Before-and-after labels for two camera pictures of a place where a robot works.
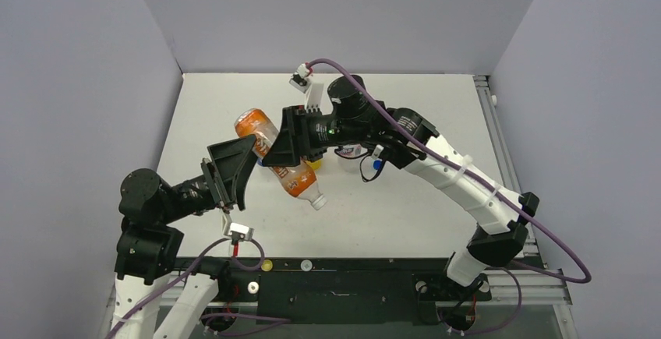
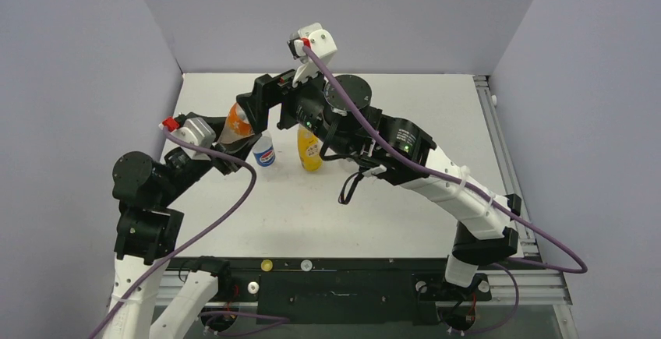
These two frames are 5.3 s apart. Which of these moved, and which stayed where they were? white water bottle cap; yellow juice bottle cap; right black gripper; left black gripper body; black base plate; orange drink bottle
Moved: orange drink bottle; right black gripper; left black gripper body
Stayed: white water bottle cap; black base plate; yellow juice bottle cap
